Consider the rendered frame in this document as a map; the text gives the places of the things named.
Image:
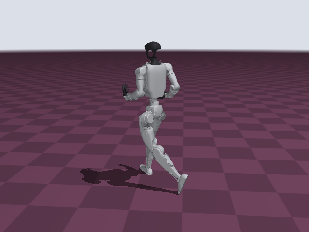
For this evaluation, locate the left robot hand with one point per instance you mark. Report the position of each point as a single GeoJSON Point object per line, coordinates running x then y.
{"type": "Point", "coordinates": [125, 91]}

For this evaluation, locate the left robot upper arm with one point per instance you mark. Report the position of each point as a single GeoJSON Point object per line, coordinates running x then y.
{"type": "Point", "coordinates": [140, 72]}

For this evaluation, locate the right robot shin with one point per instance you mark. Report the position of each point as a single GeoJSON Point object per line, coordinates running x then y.
{"type": "Point", "coordinates": [149, 157]}

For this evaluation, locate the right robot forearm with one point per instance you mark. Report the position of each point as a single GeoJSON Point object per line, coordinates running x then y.
{"type": "Point", "coordinates": [170, 94]}

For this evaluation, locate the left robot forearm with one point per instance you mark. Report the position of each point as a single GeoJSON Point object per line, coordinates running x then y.
{"type": "Point", "coordinates": [132, 96]}

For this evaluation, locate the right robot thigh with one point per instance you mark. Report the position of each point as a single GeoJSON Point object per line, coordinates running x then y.
{"type": "Point", "coordinates": [156, 123]}

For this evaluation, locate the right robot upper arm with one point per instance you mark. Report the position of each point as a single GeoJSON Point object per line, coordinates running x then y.
{"type": "Point", "coordinates": [172, 78]}

